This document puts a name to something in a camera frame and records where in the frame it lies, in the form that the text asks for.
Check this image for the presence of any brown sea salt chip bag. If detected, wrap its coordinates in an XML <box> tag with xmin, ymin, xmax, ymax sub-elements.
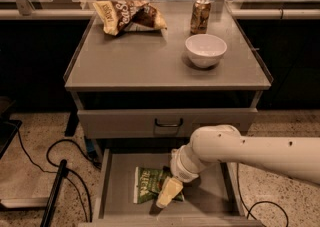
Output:
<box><xmin>93</xmin><ymin>0</ymin><xmax>167</xmax><ymax>36</ymax></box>

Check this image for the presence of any green jalapeno chip bag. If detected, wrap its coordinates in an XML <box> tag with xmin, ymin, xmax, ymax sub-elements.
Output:
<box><xmin>133</xmin><ymin>167</ymin><xmax>184</xmax><ymax>204</ymax></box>

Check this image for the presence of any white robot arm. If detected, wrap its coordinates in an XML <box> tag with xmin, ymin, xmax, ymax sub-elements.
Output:
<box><xmin>156</xmin><ymin>125</ymin><xmax>320</xmax><ymax>209</ymax></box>

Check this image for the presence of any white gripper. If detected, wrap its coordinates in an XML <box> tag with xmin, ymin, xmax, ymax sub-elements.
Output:
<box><xmin>156</xmin><ymin>145</ymin><xmax>209</xmax><ymax>209</ymax></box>

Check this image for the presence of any open middle drawer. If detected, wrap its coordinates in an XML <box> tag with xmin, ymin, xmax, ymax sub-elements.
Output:
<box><xmin>78</xmin><ymin>150</ymin><xmax>262</xmax><ymax>227</ymax></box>

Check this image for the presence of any black cable right floor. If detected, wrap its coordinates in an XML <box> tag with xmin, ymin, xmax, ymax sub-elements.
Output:
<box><xmin>235</xmin><ymin>162</ymin><xmax>290</xmax><ymax>227</ymax></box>

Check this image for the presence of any black cable left floor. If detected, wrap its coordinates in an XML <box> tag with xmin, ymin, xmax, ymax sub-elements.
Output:
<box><xmin>3</xmin><ymin>120</ymin><xmax>102</xmax><ymax>223</ymax></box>

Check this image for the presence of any black drawer handle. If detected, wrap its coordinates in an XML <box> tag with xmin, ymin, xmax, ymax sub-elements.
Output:
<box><xmin>154</xmin><ymin>118</ymin><xmax>184</xmax><ymax>128</ymax></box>

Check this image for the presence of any black object left edge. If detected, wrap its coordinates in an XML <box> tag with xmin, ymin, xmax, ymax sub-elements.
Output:
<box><xmin>0</xmin><ymin>96</ymin><xmax>24</xmax><ymax>161</ymax></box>

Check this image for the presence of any grey drawer cabinet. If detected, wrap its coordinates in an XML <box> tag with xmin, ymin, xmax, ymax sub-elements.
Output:
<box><xmin>63</xmin><ymin>0</ymin><xmax>274</xmax><ymax>227</ymax></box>

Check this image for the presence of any black cable floor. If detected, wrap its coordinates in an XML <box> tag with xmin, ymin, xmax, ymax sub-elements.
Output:
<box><xmin>235</xmin><ymin>162</ymin><xmax>290</xmax><ymax>227</ymax></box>
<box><xmin>3</xmin><ymin>120</ymin><xmax>102</xmax><ymax>223</ymax></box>

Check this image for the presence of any gold soda can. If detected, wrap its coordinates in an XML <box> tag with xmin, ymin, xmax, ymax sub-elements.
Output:
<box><xmin>190</xmin><ymin>0</ymin><xmax>211</xmax><ymax>34</ymax></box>

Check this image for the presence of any closed top drawer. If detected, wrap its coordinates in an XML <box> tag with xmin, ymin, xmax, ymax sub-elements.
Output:
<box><xmin>78</xmin><ymin>108</ymin><xmax>258</xmax><ymax>139</ymax></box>

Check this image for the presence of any white ceramic bowl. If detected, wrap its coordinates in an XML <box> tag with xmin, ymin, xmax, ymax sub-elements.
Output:
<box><xmin>185</xmin><ymin>34</ymin><xmax>227</xmax><ymax>68</ymax></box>

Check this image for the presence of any black bar on floor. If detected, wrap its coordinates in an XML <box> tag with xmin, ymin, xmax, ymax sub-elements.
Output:
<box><xmin>40</xmin><ymin>159</ymin><xmax>67</xmax><ymax>227</ymax></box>

